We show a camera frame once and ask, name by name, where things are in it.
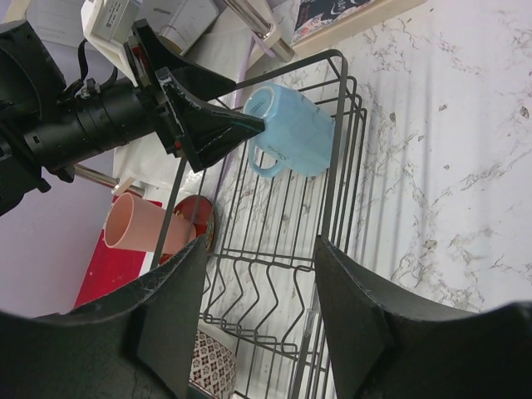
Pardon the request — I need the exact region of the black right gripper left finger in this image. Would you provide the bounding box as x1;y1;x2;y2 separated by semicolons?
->
1;237;207;398

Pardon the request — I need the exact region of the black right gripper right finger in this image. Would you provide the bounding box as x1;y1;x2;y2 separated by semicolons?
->
314;237;531;398

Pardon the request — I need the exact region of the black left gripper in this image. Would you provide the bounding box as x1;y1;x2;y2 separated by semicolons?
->
124;19;265;172

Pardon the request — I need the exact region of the light blue mug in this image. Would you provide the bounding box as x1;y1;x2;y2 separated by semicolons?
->
243;82;335;178

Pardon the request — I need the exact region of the red floral plate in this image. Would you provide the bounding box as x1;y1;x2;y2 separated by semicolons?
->
173;195;216;252

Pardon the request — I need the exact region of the pink tumbler cup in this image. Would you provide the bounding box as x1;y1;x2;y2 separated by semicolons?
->
104;193;196;254

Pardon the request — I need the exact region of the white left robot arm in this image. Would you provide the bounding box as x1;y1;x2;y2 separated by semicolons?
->
1;19;265;213

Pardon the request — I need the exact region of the white wooden shelf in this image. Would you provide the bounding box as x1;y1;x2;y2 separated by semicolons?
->
0;0;297;196

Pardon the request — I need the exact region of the patterned ceramic bowl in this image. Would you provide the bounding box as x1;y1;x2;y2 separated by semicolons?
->
189;321;237;398

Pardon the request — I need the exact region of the floral cover book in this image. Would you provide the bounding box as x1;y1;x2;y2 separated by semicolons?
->
291;1;423;57

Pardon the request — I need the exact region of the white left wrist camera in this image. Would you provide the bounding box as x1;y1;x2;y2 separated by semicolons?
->
81;0;142;86

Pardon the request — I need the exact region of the black wire dish rack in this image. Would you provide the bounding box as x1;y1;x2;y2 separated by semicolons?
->
170;50;367;398

